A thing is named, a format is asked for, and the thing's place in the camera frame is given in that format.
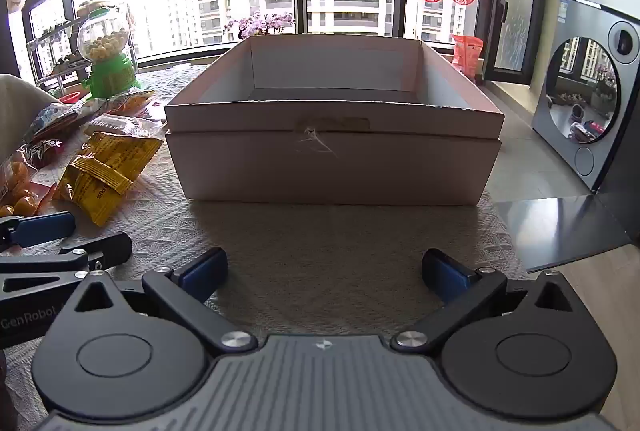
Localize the yellow snack packet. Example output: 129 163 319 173
80 131 164 192
52 155 134 228

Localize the orange snack packet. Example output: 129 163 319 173
106 90 157 113

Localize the white cardboard box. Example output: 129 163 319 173
164 35 505 207

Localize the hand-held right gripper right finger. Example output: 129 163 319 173
392 248 579 355

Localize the black framed window sash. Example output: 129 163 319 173
482 0 551 86

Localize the dark grey panel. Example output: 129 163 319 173
492 194 632 273

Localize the white armrest cloth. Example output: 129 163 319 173
0 74 64 162

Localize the blue white rice cracker packet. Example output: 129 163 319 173
30 104 96 138

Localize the pink orchid flower pot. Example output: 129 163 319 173
224 11 297 40

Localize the grey washing machine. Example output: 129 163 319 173
531 0 640 195

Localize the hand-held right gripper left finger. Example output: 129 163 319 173
69 247 258 355

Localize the bag of orange candies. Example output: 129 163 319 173
0 158 42 218

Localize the long white pastry packet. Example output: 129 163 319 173
85 113 162 138

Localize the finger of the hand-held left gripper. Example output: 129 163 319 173
0 232 133 305
0 211 77 255

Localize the orange red bag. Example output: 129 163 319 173
451 35 485 80

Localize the green gumball machine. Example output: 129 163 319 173
76 6 142 101

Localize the metal plant rack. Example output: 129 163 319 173
25 1 101 98

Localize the dark red snack packet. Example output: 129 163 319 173
22 138 64 163

